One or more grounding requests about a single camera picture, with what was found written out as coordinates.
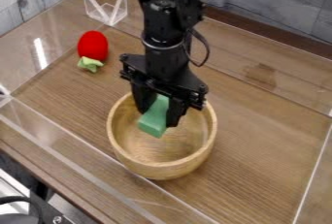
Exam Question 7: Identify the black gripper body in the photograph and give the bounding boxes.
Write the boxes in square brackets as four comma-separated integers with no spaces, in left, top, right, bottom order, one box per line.
[120,45,209,110]

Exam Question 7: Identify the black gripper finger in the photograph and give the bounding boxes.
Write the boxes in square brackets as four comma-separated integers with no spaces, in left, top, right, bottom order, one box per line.
[166,98,189,127]
[132,83,157,114]

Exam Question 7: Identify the green rectangular block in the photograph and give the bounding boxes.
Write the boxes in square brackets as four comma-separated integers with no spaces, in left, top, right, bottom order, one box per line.
[138,95,169,138]

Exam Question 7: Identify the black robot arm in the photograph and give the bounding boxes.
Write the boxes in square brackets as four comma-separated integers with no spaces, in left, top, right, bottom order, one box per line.
[121,0,209,127]

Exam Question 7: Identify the wooden brown bowl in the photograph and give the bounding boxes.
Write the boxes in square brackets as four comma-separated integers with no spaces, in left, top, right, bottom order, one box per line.
[106,93,219,180]

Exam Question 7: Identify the red plush strawberry toy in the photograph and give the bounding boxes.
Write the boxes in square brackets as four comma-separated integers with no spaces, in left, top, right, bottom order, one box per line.
[77,30,109,73]

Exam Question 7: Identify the clear acrylic corner bracket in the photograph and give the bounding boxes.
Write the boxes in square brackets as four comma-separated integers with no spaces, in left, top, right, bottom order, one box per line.
[83,0,129,26]

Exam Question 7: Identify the clear acrylic tray wall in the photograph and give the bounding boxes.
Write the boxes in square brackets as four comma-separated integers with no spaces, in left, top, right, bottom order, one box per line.
[0,84,219,224]

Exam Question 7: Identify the black metal mount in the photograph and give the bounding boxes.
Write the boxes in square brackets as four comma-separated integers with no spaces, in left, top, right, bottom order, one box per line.
[29,192,74,224]

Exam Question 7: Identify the black cable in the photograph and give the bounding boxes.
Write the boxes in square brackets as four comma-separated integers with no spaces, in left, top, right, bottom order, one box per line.
[0,196,43,224]

